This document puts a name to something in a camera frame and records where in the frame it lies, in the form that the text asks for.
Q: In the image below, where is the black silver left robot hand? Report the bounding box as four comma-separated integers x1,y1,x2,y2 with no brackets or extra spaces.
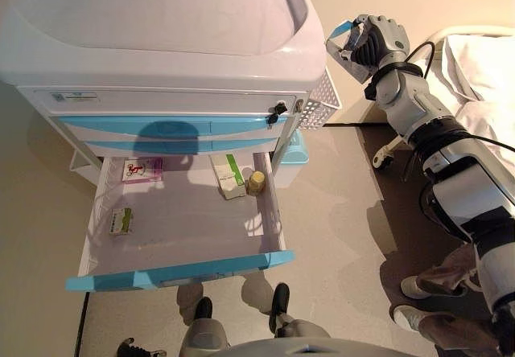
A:
116,336,168,357

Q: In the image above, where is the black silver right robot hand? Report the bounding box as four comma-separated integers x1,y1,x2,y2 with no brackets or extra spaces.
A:
349,14,411,68

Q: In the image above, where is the blue white medicine box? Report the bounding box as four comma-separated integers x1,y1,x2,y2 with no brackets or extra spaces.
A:
323,18,376,85

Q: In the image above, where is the blue white cart drawer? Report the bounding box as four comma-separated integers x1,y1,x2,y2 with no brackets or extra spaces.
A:
81,136,282,156
55,114,290,137
64,150,297,293

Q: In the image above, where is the yellow medicine jar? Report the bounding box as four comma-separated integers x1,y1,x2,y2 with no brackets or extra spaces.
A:
245,170,266,196

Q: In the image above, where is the white locked cart drawer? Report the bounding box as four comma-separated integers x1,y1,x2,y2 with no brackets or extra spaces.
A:
33,88,299,117

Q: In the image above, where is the grey left robot leg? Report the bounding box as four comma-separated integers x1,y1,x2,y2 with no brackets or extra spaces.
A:
178,295,239,357

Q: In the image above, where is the grey robot leg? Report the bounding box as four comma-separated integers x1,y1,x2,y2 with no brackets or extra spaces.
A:
178,295,239,357
267,282,332,340

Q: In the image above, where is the white perforated side basket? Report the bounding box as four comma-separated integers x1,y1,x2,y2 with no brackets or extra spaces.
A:
299,69,344,131

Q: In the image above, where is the white bed sheet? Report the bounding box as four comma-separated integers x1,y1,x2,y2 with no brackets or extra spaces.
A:
413,33,515,151

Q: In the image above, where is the white bed caster wheel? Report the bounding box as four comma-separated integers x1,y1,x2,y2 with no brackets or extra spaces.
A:
372,150,393,170

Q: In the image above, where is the small green white box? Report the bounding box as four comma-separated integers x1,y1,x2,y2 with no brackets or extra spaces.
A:
108,207,134,236

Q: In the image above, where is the blue lidded waste bin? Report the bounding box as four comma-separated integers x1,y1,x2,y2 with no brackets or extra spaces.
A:
277,129,311,190

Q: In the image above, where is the grey right robot leg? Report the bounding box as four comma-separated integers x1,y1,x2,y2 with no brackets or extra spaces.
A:
267,282,332,340

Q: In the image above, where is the grey robot torso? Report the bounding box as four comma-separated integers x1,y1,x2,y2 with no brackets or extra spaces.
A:
212,335,439,357

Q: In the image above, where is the pink box red figure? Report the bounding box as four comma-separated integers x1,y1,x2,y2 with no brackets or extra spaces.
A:
122,158,164,184

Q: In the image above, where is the tall white green box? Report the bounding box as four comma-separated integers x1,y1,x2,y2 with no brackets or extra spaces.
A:
209,154,247,200

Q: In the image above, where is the white blue medical cart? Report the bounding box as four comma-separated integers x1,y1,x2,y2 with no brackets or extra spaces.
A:
0,0,344,293

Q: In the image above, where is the white grey sneaker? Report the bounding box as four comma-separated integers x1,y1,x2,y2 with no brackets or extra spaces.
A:
392,304,422,334
400,275,426,301

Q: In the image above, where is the cart label sticker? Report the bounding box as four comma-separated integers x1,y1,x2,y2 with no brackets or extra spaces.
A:
50,92,101,105

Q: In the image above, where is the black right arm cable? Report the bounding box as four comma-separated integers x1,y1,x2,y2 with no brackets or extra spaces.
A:
402,39,515,183

